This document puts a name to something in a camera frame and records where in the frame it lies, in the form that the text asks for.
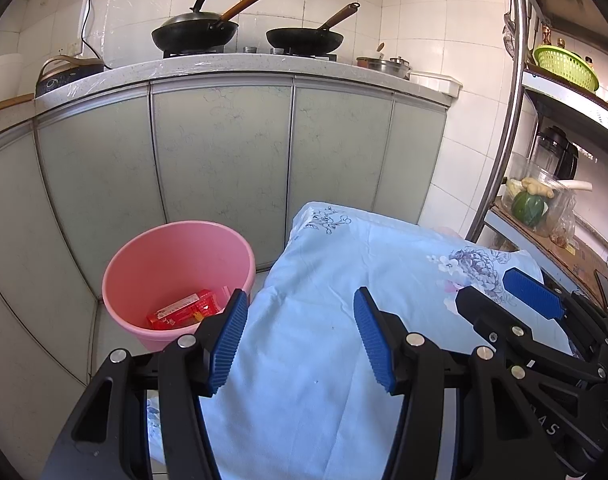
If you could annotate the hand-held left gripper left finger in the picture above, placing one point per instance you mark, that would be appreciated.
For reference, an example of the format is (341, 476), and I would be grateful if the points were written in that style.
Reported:
(229, 345)

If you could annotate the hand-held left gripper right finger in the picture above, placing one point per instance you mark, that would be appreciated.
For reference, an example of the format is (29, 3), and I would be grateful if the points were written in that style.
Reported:
(376, 345)

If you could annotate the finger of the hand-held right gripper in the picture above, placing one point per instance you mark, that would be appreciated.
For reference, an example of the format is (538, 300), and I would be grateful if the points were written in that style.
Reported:
(483, 310)
(533, 295)

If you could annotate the red snack bag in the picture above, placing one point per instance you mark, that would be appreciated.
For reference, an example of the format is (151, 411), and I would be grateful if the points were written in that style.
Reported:
(176, 312)

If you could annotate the pink plastic bucket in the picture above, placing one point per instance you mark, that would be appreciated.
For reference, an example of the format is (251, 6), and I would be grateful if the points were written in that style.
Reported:
(149, 270)

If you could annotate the black smartphone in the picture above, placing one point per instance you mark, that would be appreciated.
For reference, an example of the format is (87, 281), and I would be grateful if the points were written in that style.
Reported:
(606, 290)

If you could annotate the clear plastic bag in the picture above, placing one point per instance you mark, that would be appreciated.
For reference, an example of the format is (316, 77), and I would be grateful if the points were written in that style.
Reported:
(563, 222)

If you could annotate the light blue floral cloth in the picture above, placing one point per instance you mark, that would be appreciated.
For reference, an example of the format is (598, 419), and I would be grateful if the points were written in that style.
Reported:
(324, 285)

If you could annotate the green pepper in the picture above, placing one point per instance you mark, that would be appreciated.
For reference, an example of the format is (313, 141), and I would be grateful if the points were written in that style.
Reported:
(529, 209)

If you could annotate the ginger root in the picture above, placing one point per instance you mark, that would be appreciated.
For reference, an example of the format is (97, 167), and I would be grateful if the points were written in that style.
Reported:
(537, 187)

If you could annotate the clear plastic container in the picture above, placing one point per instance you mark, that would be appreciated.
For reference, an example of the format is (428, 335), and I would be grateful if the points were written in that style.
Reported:
(513, 170)

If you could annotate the metal shelf rack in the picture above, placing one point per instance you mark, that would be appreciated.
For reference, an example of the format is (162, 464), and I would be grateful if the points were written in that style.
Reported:
(506, 135)

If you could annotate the grey kitchen cabinet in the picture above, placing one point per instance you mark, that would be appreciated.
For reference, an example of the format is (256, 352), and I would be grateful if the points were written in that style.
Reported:
(209, 160)

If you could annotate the green plastic basket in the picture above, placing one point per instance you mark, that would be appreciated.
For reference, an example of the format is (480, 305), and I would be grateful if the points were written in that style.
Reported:
(566, 67)

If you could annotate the white plastic tray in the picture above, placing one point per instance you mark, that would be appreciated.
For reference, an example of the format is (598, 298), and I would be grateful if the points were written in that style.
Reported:
(433, 84)

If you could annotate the small dark bottle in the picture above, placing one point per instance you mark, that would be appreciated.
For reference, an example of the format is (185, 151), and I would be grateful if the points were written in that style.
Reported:
(589, 64)

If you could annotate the steel pot with lid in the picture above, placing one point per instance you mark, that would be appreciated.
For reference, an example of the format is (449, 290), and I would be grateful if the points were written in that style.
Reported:
(396, 67)

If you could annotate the steel basin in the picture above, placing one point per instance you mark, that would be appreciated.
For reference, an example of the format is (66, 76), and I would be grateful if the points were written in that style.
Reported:
(366, 62)

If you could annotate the wooden spoon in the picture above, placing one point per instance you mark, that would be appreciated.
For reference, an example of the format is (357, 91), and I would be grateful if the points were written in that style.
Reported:
(380, 46)

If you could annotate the gas stove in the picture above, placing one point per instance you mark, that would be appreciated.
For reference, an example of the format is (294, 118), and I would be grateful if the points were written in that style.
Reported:
(249, 51)

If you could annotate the black wok with lid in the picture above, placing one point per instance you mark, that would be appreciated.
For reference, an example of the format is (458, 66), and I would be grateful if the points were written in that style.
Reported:
(194, 40)

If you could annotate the black induction cooker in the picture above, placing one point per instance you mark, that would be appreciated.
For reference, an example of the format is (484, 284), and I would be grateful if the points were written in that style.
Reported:
(69, 80)

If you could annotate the black open wok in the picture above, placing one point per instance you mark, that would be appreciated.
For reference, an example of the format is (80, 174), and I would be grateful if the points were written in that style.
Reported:
(304, 40)

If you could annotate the wooden board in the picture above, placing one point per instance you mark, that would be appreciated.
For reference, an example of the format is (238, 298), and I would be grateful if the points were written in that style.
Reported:
(9, 105)

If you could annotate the dark wok lid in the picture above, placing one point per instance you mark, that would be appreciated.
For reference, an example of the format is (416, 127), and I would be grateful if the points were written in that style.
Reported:
(202, 2)

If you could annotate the white rice cooker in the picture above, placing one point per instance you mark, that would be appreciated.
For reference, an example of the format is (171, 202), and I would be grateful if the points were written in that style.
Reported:
(1, 77)

